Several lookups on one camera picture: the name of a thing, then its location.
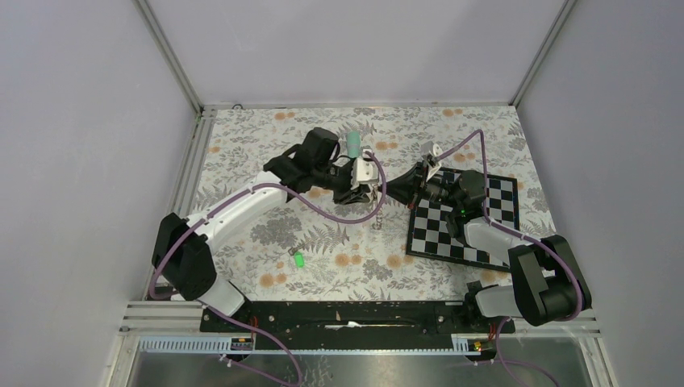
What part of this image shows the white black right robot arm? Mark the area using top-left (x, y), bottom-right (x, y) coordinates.
top-left (386, 164), bottom-right (592, 332)

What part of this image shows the black white checkerboard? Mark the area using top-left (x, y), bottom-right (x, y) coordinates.
top-left (407, 175), bottom-right (520, 272)

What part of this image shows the teal rolling pin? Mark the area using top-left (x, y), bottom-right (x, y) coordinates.
top-left (346, 131), bottom-right (361, 159)

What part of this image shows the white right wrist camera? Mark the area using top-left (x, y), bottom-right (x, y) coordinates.
top-left (420, 141), bottom-right (443, 181)

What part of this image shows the white slotted cable duct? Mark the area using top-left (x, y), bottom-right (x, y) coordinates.
top-left (138, 335), bottom-right (482, 356)

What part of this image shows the floral patterned table mat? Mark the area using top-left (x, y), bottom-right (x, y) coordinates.
top-left (194, 106), bottom-right (557, 301)

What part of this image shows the silver carabiner keyring with chain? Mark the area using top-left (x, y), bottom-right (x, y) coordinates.
top-left (372, 187), bottom-right (383, 231)

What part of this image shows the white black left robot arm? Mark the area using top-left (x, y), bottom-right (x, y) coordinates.
top-left (148, 127), bottom-right (384, 331)

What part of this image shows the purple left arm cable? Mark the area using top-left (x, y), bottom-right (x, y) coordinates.
top-left (148, 152), bottom-right (388, 387)

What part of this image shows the green key tag with key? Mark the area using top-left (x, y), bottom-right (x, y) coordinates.
top-left (288, 247), bottom-right (305, 268)

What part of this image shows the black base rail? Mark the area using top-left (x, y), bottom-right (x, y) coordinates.
top-left (199, 301), bottom-right (515, 348)

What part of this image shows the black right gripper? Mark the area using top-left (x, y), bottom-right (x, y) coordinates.
top-left (378, 160), bottom-right (461, 210)

